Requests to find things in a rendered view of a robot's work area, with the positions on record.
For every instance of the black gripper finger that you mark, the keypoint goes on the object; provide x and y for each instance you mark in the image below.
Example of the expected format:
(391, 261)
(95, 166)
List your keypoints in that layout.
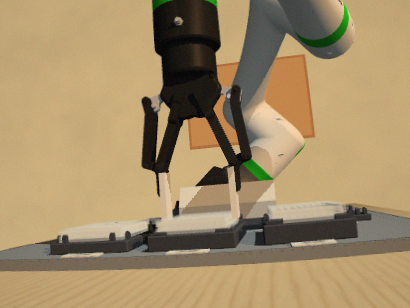
(233, 96)
(151, 107)

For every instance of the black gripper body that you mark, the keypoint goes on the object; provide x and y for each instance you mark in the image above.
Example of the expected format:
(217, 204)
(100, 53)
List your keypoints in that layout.
(186, 67)

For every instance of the beige button panel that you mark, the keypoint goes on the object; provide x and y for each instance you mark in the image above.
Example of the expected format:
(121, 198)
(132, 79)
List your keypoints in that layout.
(254, 197)

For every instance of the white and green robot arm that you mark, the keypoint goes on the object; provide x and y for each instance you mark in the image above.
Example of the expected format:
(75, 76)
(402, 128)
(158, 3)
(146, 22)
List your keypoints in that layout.
(324, 27)

